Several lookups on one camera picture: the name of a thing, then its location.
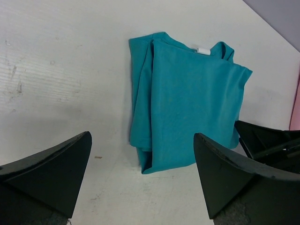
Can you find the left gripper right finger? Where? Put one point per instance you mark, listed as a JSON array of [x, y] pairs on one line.
[[240, 191]]

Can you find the teal t-shirt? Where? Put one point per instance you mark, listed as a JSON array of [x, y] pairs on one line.
[[178, 92]]

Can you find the folded pink t-shirt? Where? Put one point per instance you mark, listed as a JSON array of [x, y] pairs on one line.
[[295, 116]]

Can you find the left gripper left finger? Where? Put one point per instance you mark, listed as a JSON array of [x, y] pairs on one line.
[[42, 189]]

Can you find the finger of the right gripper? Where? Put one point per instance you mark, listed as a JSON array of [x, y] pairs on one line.
[[276, 148]]

